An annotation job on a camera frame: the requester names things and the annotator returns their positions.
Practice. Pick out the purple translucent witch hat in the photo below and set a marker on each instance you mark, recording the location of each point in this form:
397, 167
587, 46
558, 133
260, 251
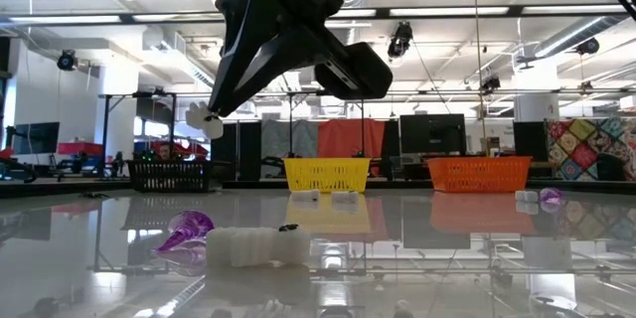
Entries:
550, 195
191, 226

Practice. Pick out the yellow plastic basket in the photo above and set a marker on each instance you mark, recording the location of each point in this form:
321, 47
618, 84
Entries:
325, 175

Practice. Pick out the orange plastic basket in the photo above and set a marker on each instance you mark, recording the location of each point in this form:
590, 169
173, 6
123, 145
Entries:
479, 175

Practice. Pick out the white plastic ghost figure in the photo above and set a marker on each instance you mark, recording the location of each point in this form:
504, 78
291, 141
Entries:
526, 196
344, 197
248, 247
201, 119

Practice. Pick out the white rectangular air duct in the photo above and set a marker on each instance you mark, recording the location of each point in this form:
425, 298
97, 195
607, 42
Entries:
174, 49

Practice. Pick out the large black monitor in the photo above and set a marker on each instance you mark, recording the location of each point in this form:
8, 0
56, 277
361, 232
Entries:
432, 134

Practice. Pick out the black wall monitor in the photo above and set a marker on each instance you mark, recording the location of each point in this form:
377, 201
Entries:
37, 136

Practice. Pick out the black background rig frame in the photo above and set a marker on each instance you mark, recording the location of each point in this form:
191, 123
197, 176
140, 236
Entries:
106, 134
290, 129

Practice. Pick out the black partition panel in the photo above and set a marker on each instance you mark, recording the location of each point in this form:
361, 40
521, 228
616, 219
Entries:
250, 144
228, 154

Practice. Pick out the cardboard box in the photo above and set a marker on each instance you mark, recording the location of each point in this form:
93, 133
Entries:
493, 145

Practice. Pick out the black plastic spider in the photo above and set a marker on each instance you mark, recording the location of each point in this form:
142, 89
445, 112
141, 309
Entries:
93, 194

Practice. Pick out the grey hanging cloth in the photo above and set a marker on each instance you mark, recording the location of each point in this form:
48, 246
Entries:
298, 136

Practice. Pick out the orange hanging cloth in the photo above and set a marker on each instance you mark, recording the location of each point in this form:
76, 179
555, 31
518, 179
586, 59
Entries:
353, 134

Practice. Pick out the black background robot arm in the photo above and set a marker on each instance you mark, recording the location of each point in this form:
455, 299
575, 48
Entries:
361, 154
273, 161

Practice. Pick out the colourful patchwork quilt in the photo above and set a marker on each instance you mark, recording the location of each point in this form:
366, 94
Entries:
584, 151

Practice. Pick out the black hanging ceiling camera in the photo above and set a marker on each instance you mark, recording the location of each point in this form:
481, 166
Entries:
400, 40
588, 46
67, 59
491, 83

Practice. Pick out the black aluminium table frame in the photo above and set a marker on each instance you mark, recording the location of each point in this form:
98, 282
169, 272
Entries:
248, 185

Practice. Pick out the black plastic basket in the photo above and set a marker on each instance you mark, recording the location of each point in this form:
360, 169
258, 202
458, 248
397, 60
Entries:
169, 176

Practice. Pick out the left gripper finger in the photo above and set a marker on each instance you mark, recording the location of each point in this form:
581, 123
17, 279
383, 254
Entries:
348, 72
233, 35

